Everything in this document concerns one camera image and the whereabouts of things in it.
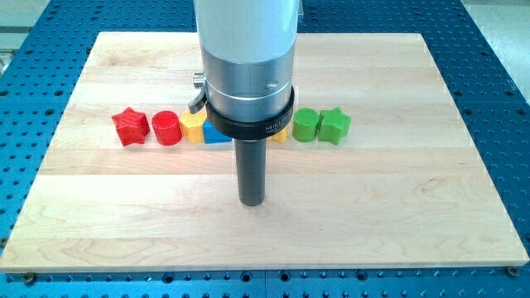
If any left brass board stopper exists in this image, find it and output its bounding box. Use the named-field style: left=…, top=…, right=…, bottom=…
left=21, top=272, right=36, bottom=285

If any blue perforated table plate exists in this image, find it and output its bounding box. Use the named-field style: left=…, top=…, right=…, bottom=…
left=1, top=1, right=529, bottom=297

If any black tool clamp ring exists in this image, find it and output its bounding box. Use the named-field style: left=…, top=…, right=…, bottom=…
left=188, top=84, right=296, bottom=141

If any red cylinder block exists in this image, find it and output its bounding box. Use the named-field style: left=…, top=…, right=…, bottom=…
left=152, top=111, right=182, bottom=146

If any blue block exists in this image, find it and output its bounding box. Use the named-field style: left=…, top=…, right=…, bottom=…
left=203, top=120, right=232, bottom=144

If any yellow block behind rod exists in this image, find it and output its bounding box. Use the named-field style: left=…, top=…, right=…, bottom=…
left=267, top=126, right=288, bottom=143

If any green star block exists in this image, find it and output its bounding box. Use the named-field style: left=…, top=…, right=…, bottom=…
left=317, top=107, right=351, bottom=146

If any light wooden board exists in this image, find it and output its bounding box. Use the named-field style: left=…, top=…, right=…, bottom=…
left=1, top=31, right=528, bottom=273

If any brass board stopper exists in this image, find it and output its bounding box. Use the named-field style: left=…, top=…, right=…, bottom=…
left=505, top=266, right=519, bottom=277
left=21, top=272, right=36, bottom=285

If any right brass board stopper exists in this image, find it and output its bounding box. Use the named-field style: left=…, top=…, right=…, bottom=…
left=505, top=266, right=519, bottom=277

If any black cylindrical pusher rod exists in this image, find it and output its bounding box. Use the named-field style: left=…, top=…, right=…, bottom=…
left=234, top=139, right=267, bottom=206

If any green cylinder block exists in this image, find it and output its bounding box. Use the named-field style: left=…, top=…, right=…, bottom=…
left=292, top=108, right=320, bottom=142

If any yellow pentagon block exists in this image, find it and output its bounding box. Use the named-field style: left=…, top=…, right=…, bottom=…
left=180, top=110, right=207, bottom=143

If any red star block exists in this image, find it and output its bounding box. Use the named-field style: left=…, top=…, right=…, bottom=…
left=111, top=107, right=150, bottom=147

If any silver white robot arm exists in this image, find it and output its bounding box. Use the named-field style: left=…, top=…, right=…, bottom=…
left=194, top=0, right=299, bottom=123

